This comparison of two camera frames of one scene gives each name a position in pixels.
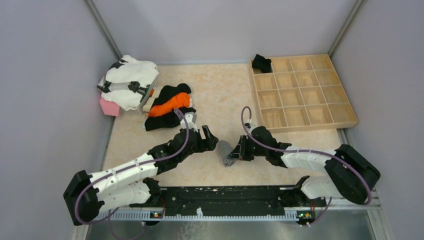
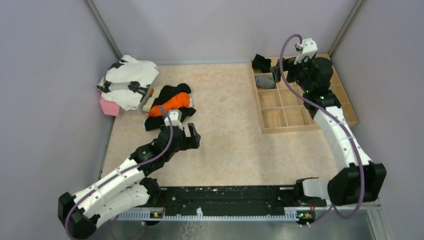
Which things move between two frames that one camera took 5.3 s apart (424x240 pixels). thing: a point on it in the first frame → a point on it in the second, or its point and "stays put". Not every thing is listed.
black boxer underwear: [260, 62] stays put
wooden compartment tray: [302, 93] stays put
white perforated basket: [138, 110] stays put
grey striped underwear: [224, 149] → [262, 82]
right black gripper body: [249, 149] → [301, 69]
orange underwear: [181, 100] stays put
